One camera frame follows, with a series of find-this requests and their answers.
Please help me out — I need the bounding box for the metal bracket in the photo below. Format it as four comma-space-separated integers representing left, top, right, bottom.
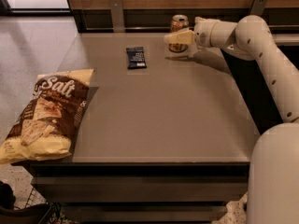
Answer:
109, 0, 125, 33
249, 0, 268, 16

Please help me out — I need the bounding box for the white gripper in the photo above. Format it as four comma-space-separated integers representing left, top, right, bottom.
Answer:
164, 17, 218, 48

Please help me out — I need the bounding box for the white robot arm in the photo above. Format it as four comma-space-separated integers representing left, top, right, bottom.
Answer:
164, 15, 299, 224

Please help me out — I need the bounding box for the wire basket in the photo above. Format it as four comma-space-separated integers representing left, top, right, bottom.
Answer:
24, 188, 47, 207

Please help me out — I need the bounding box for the brown salt chip bag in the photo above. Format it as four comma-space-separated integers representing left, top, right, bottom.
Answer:
0, 69, 93, 165

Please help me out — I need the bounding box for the orange soda can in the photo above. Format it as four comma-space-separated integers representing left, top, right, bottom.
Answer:
169, 14, 189, 53

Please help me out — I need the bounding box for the grey table drawer unit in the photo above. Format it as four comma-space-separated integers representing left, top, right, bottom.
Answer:
21, 161, 249, 224

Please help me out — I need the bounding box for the dark blue snack packet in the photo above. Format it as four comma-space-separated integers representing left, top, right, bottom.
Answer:
126, 47, 147, 69

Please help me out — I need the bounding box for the right metal bracket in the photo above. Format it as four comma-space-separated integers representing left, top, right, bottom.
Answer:
249, 0, 268, 16

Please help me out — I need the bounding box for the left metal bracket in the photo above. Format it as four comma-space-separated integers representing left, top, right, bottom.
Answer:
109, 0, 125, 33

